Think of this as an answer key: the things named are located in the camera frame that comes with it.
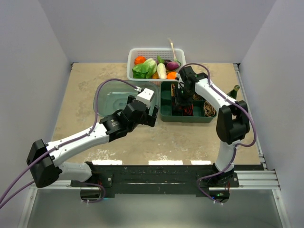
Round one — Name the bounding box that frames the green compartment organizer tray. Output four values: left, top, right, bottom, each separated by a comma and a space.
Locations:
159, 80, 217, 123

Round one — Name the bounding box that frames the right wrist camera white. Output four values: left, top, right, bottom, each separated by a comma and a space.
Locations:
175, 73, 181, 81

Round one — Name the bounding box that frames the white green onion toy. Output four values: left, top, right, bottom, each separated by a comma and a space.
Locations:
168, 38, 177, 62

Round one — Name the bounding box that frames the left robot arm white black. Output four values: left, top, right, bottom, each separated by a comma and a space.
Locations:
27, 96, 159, 188

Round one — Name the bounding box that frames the orange fruit toy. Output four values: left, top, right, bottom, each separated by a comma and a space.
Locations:
167, 72, 177, 80

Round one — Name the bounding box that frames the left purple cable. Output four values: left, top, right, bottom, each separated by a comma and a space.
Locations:
0, 78, 141, 209

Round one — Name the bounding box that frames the red black rolled tie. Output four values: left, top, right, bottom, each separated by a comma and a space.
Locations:
183, 105, 193, 116

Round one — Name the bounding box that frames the yellow rolled tie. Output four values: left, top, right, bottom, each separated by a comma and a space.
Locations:
171, 84, 176, 98

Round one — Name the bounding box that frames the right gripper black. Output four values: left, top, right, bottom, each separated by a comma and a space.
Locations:
173, 86, 194, 111

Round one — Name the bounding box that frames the white radish toy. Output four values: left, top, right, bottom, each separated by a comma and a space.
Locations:
157, 63, 167, 80

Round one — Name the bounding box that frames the brown patterned rolled tie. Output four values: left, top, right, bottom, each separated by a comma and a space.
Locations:
203, 101, 216, 117

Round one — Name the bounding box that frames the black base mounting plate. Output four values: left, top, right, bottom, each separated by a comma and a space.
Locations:
71, 162, 263, 202

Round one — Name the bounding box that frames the purple turnip toy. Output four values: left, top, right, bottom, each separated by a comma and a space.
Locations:
166, 61, 180, 71

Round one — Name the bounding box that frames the green glass bottle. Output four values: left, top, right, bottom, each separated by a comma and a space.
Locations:
228, 85, 240, 100

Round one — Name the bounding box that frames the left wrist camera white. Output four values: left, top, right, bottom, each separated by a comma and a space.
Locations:
136, 88, 155, 109

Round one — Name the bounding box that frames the dark floral orange tie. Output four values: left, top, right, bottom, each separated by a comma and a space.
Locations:
171, 96, 183, 115

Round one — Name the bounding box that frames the white perforated basket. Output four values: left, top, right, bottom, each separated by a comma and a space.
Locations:
127, 47, 173, 86

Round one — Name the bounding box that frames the green lettuce toy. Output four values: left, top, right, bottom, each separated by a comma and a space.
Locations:
132, 58, 157, 79

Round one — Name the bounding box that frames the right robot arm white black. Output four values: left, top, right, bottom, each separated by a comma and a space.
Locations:
174, 64, 250, 187

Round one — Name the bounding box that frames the purple gold rolled tie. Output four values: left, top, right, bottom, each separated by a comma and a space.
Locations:
192, 94, 203, 100

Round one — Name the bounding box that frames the clear teal plastic bin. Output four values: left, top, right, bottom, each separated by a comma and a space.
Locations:
97, 80, 160, 117

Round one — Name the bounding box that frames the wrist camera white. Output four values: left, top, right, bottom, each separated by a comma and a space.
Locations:
175, 73, 181, 81
136, 88, 155, 109

